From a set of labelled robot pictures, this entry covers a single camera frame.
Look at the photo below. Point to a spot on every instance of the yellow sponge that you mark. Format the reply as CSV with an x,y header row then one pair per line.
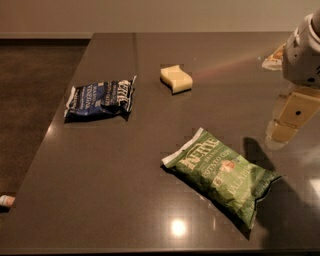
x,y
177,80

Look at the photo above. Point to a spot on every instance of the blue chip bag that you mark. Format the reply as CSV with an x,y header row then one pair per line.
x,y
101,99

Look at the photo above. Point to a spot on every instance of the white object at floor edge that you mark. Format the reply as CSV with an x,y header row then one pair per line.
x,y
7,201

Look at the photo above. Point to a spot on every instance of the green jalapeno chip bag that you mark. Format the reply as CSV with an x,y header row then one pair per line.
x,y
222,175

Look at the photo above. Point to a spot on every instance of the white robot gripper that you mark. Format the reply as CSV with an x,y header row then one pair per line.
x,y
302,60

